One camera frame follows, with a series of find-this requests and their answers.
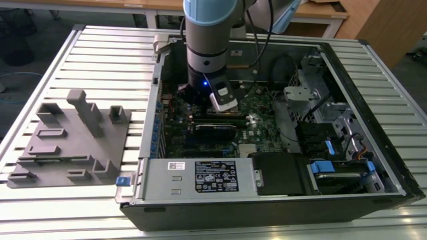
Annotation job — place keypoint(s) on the black graphics card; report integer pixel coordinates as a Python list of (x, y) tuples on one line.
[(215, 133)]

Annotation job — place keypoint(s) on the silver power supply unit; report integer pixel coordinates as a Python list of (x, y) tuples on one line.
[(161, 185)]

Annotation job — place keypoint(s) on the black plastic bracket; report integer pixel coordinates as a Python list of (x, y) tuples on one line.
[(314, 135)]

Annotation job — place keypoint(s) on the black open PC case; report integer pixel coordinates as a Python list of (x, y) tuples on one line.
[(234, 215)]

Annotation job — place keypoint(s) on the small silver heatsink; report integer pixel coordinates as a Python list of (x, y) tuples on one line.
[(249, 148)]

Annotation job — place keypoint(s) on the silver metal drive cage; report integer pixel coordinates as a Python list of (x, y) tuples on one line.
[(301, 95)]

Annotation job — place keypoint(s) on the blue disk carrier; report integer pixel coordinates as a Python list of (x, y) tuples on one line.
[(322, 167)]

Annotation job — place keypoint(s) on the blue case latch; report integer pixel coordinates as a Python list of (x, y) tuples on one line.
[(123, 181)]

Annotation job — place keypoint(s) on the wooden cabinet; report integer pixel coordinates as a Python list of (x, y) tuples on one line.
[(394, 25)]

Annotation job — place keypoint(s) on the blue plastic clip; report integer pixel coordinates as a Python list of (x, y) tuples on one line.
[(330, 147)]

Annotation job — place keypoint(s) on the wooden desk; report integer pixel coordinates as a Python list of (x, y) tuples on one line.
[(67, 3), (177, 5)]

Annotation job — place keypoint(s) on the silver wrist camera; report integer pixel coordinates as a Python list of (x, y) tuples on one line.
[(223, 98)]

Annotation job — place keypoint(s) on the black chair base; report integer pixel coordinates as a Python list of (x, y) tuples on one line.
[(421, 53)]

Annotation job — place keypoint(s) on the green motherboard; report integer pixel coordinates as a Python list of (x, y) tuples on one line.
[(263, 125)]

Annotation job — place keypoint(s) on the black office chair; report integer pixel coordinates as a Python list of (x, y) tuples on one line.
[(18, 47)]

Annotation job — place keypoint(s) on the black fan shroud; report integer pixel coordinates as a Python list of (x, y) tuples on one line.
[(281, 175)]

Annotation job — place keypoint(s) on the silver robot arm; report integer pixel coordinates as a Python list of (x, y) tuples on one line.
[(207, 37)]

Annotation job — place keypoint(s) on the CPU socket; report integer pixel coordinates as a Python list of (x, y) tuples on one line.
[(227, 114)]

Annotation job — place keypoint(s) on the grey parts rack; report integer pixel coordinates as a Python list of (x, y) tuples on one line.
[(77, 150)]

